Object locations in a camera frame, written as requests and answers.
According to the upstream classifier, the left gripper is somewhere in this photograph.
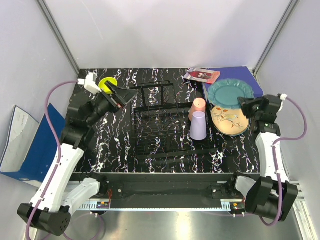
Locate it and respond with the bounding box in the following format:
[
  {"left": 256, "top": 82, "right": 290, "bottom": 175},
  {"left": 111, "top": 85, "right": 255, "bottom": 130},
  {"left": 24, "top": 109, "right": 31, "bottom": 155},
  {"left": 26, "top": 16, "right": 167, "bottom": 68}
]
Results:
[{"left": 86, "top": 81, "right": 139, "bottom": 126}]

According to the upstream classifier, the teal scalloped plate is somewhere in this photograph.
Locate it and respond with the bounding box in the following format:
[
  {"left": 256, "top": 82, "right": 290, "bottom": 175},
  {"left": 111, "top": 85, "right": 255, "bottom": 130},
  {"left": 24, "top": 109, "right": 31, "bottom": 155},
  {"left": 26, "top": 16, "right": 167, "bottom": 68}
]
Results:
[{"left": 207, "top": 78, "right": 254, "bottom": 109}]

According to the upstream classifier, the cream bird pattern plate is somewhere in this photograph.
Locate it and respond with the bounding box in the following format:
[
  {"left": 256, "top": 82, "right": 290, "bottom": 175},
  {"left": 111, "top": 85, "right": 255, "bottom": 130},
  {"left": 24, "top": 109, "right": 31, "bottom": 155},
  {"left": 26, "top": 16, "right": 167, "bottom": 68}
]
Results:
[{"left": 210, "top": 106, "right": 249, "bottom": 136}]

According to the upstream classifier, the yellow bowl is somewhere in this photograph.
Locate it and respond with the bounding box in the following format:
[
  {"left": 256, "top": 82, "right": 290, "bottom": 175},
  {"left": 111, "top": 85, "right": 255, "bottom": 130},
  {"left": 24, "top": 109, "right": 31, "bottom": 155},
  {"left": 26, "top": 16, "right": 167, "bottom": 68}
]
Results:
[{"left": 98, "top": 77, "right": 119, "bottom": 95}]

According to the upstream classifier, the pink plastic cup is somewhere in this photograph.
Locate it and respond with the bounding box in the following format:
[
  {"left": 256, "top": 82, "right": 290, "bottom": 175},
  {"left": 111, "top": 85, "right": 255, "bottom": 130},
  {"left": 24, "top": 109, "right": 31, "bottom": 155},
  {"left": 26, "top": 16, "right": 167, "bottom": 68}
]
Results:
[{"left": 188, "top": 97, "right": 206, "bottom": 121}]

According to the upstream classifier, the lavender plastic cup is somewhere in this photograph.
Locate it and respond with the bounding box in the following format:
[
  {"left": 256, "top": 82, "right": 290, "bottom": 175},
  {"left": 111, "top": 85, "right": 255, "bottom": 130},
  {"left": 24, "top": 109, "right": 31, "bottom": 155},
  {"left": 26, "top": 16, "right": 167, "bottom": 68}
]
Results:
[{"left": 189, "top": 111, "right": 207, "bottom": 141}]

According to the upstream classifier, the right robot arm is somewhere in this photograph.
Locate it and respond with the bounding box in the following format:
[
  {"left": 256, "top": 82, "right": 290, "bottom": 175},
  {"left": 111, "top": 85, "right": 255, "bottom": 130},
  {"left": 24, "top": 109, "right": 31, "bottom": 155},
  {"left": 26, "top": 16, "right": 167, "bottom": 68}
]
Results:
[{"left": 227, "top": 94, "right": 298, "bottom": 227}]

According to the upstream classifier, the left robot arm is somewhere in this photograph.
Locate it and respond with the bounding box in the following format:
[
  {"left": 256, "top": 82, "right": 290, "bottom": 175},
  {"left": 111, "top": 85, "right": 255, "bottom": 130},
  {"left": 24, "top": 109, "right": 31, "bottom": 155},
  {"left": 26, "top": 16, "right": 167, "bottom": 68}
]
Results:
[{"left": 17, "top": 82, "right": 138, "bottom": 240}]

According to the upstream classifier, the red cover book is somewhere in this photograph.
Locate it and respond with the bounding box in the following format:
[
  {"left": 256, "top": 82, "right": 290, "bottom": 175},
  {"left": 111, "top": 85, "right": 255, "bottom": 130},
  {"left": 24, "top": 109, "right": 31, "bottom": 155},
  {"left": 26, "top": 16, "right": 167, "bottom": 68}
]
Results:
[{"left": 183, "top": 67, "right": 221, "bottom": 85}]

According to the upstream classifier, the blue open binder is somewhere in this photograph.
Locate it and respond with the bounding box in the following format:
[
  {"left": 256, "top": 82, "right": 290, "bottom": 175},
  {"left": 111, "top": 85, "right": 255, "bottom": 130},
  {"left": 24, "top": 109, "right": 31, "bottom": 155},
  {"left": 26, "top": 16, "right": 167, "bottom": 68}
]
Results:
[{"left": 0, "top": 106, "right": 57, "bottom": 188}]

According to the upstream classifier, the purple-blue ring binder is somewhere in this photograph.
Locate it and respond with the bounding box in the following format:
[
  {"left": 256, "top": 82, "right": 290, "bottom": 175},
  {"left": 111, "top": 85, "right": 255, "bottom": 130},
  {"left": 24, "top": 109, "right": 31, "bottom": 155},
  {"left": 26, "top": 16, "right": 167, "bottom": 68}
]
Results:
[{"left": 207, "top": 66, "right": 264, "bottom": 104}]

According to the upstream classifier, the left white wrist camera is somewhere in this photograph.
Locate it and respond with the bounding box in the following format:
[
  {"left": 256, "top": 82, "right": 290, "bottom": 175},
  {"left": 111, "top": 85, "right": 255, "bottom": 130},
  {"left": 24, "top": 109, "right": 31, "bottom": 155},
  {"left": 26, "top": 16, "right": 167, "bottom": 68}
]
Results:
[{"left": 77, "top": 72, "right": 102, "bottom": 95}]

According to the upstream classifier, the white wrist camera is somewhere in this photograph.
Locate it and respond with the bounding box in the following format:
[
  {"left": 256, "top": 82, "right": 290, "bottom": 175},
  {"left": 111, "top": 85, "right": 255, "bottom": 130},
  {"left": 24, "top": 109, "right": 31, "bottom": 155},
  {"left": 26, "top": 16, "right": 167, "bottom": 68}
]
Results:
[
  {"left": 77, "top": 72, "right": 102, "bottom": 95},
  {"left": 277, "top": 93, "right": 288, "bottom": 112}
]

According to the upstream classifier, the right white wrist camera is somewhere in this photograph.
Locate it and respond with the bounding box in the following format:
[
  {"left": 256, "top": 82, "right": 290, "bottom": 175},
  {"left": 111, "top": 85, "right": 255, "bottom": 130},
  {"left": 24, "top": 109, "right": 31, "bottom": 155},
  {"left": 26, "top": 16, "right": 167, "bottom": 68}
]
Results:
[{"left": 277, "top": 93, "right": 288, "bottom": 112}]

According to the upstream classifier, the black wire dish rack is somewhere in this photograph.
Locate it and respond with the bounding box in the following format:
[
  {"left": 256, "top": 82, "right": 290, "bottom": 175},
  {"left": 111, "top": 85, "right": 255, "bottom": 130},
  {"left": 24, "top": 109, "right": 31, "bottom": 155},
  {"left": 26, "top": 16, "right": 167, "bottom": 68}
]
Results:
[{"left": 130, "top": 80, "right": 217, "bottom": 160}]

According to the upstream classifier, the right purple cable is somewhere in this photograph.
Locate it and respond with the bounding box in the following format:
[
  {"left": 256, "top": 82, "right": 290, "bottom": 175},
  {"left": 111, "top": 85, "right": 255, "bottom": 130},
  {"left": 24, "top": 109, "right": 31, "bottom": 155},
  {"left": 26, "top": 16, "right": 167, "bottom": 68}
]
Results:
[{"left": 259, "top": 97, "right": 310, "bottom": 226}]

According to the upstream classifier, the purple cable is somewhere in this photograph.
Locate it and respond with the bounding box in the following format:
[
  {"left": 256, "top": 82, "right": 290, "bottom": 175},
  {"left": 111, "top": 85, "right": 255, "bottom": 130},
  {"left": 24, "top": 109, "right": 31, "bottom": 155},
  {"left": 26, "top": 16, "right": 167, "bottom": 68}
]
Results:
[
  {"left": 26, "top": 80, "right": 81, "bottom": 240},
  {"left": 259, "top": 97, "right": 310, "bottom": 226}
]

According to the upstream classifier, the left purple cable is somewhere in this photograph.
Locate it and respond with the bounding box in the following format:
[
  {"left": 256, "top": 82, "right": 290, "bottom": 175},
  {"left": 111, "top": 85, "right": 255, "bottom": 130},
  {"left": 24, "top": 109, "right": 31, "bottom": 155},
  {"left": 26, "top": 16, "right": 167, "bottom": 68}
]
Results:
[{"left": 26, "top": 80, "right": 81, "bottom": 240}]

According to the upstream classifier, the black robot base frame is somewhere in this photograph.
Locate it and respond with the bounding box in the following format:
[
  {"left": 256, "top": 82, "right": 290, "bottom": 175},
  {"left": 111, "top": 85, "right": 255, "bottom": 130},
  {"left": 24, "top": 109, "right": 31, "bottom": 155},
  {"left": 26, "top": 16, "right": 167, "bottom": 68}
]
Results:
[{"left": 69, "top": 171, "right": 266, "bottom": 210}]

